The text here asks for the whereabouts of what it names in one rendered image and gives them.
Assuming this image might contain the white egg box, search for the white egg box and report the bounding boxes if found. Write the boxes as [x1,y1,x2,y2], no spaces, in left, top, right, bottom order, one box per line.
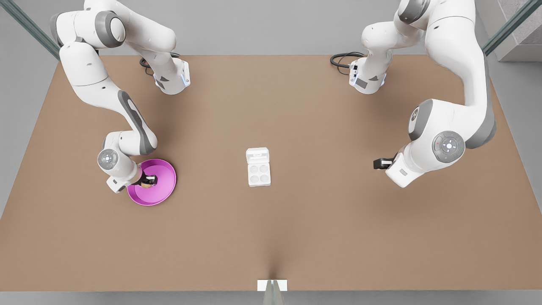
[247,163,271,187]

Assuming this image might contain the white egg box lid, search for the white egg box lid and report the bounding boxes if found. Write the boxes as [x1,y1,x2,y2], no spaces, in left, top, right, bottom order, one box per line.
[246,147,271,165]

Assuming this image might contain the black cable loop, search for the black cable loop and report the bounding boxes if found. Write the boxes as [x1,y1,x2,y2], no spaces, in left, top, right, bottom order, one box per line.
[139,53,181,76]
[330,52,366,75]

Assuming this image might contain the silver frame post with foot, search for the silver frame post with foot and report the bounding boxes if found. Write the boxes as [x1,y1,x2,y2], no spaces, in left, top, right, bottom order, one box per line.
[257,280,288,305]

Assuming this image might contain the magenta round plate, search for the magenta round plate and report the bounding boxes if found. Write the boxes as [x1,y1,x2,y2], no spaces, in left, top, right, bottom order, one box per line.
[127,159,177,206]

